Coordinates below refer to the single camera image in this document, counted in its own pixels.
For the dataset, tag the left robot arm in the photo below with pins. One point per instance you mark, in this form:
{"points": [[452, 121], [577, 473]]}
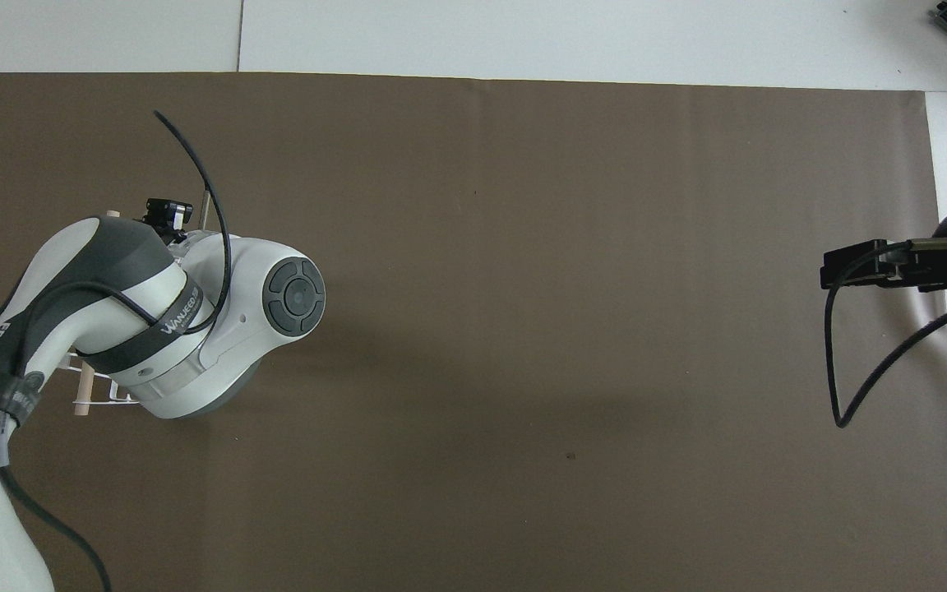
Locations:
{"points": [[256, 263]]}

